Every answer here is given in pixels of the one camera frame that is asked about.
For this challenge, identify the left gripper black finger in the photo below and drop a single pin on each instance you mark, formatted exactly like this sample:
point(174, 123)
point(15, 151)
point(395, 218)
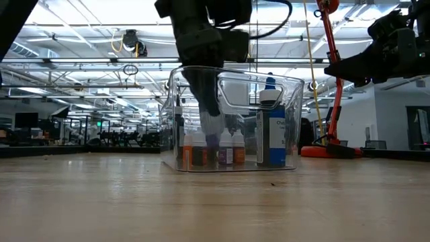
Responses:
point(206, 90)

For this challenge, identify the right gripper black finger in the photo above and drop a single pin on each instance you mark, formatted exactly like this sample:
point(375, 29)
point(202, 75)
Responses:
point(356, 69)

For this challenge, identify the small brown dropper bottle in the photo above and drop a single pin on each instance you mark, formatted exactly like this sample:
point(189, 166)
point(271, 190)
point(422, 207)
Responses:
point(198, 154)

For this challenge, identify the small orange dropper bottle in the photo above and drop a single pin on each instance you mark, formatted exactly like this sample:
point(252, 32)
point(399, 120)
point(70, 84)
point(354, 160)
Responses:
point(187, 154)

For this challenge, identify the small purple dropper bottle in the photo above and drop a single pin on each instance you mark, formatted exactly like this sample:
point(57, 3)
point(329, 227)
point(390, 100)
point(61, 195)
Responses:
point(223, 156)

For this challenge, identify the small orange-red dropper bottle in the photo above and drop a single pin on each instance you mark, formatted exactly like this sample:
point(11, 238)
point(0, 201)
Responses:
point(239, 155)

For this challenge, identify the large blue food coloring bottle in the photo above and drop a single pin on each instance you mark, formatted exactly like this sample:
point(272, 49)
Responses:
point(272, 141)

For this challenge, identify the black chair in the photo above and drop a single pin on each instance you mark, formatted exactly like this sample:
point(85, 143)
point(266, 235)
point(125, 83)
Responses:
point(306, 132)

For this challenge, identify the clear plastic bin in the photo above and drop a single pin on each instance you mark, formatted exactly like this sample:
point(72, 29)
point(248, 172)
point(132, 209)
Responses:
point(292, 134)

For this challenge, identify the distant robot workstations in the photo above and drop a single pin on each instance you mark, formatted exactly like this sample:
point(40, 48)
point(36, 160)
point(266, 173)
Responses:
point(111, 138)

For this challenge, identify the black background monitor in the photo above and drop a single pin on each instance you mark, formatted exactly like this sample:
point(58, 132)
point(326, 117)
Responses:
point(26, 120)

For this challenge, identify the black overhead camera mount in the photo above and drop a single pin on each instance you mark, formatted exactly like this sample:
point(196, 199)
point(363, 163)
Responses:
point(131, 40)

